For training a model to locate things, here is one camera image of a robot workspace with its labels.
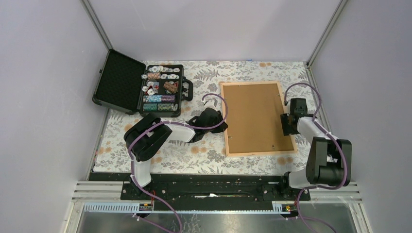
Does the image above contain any light wooden picture frame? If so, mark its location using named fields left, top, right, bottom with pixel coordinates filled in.
left=219, top=80, right=299, bottom=158

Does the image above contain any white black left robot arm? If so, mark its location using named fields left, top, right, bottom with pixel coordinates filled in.
left=124, top=107, right=228, bottom=200

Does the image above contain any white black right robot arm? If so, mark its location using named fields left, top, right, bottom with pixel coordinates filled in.
left=277, top=98, right=352, bottom=200

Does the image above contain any black poker chip case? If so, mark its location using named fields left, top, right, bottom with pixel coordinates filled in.
left=92, top=49, right=193, bottom=117

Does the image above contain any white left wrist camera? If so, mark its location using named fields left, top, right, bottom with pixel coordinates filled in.
left=203, top=98, right=218, bottom=111

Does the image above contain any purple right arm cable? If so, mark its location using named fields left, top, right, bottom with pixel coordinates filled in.
left=283, top=83, right=350, bottom=233

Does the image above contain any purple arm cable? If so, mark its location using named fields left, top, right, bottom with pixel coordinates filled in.
left=127, top=93, right=229, bottom=233
left=283, top=83, right=350, bottom=233

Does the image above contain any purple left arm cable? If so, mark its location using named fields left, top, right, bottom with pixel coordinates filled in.
left=127, top=93, right=229, bottom=233

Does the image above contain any right corner aluminium post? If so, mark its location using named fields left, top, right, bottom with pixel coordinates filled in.
left=306, top=0, right=349, bottom=67

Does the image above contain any corner aluminium post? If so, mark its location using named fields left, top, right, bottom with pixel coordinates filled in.
left=80, top=0, right=113, bottom=50
left=306, top=0, right=349, bottom=67

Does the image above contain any aluminium rail front structure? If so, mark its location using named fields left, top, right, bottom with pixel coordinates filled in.
left=63, top=181, right=372, bottom=233

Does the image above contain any left corner aluminium post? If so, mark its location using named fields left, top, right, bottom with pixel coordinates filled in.
left=80, top=0, right=113, bottom=50

